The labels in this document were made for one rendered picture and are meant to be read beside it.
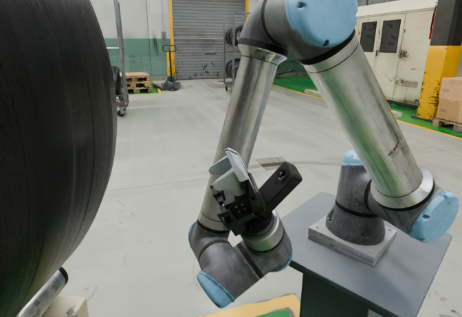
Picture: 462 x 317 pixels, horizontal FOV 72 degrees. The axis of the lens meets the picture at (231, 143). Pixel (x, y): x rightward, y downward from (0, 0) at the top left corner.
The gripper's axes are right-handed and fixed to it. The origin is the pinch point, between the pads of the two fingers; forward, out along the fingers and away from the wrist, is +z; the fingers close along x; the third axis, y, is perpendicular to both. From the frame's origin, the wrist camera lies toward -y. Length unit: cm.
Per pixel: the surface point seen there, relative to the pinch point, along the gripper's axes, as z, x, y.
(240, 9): -431, 1083, -164
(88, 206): 14.4, -13.1, 14.4
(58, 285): -0.1, -9.9, 30.0
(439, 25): -290, 368, -349
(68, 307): -3.7, -11.6, 30.9
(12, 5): 32.2, -11.9, 7.3
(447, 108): -360, 266, -292
